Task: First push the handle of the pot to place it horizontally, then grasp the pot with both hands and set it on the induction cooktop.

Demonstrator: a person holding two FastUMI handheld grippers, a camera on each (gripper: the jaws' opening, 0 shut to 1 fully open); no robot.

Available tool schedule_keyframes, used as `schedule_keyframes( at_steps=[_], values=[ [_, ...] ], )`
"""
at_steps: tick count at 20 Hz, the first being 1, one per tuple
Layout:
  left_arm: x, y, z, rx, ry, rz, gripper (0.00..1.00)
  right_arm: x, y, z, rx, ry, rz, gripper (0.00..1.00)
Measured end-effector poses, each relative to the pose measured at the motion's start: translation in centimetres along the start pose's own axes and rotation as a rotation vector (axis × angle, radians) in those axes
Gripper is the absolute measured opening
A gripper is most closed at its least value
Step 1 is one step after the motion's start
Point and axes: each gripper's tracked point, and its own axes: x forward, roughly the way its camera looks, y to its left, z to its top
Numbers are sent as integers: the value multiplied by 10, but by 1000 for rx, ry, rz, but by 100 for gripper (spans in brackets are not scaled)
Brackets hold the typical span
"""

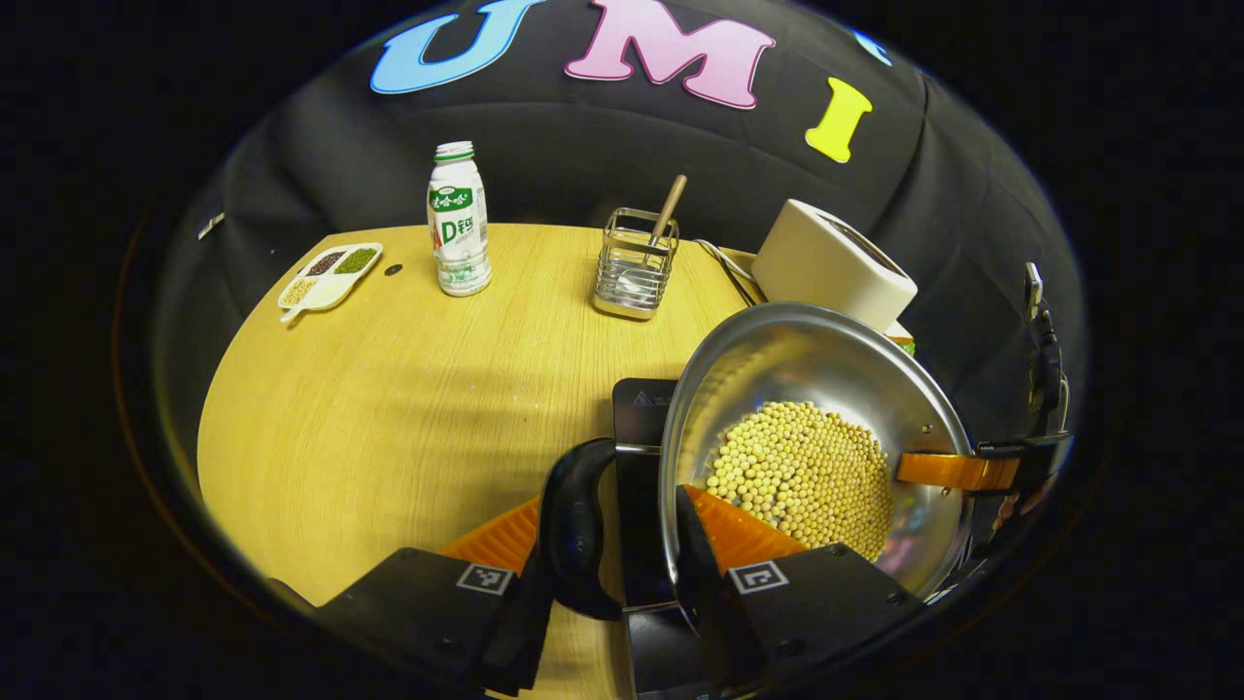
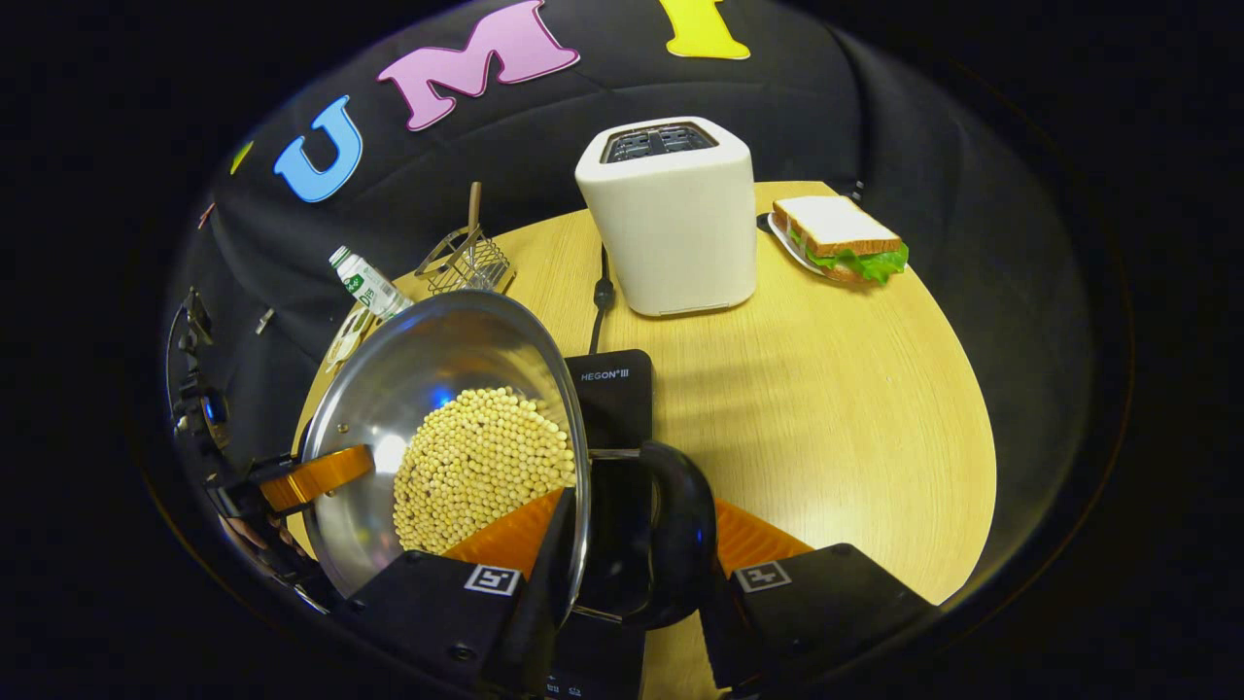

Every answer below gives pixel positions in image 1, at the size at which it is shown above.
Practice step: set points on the metal clip on cloth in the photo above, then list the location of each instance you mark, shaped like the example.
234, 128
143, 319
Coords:
210, 226

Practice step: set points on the black induction cooktop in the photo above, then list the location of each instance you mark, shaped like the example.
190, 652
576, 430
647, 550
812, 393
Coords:
641, 506

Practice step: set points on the white divided dish of beans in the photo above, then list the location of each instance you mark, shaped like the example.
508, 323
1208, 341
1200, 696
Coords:
326, 282

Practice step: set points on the white bottle green label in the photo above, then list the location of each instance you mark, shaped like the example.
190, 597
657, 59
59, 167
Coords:
459, 233

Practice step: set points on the pile of yellow soybeans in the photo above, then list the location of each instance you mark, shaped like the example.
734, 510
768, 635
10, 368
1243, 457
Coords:
802, 476

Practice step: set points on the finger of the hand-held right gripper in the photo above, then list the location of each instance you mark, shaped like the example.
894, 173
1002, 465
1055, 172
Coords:
952, 472

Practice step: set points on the wooden spoon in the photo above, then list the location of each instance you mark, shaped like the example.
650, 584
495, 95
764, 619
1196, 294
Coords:
669, 206

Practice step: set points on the white toaster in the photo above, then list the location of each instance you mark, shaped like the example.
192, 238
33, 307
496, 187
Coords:
826, 262

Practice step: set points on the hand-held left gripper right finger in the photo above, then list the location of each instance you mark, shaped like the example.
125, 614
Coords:
709, 583

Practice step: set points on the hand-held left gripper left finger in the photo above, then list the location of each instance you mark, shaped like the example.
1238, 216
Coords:
428, 608

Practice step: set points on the black backdrop cloth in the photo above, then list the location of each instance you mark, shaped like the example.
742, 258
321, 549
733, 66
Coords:
544, 165

